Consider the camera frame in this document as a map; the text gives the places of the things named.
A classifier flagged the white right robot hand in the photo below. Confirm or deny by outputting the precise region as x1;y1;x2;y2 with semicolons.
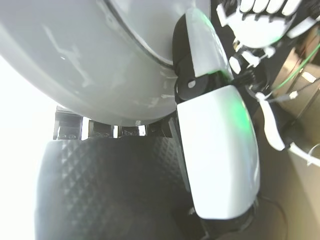
33;7;261;240

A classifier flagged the green cable of left arm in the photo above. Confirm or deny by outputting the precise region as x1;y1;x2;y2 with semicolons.
271;43;320;91

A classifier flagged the white adapter with cable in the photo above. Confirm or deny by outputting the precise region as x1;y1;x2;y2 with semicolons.
254;91;286;152

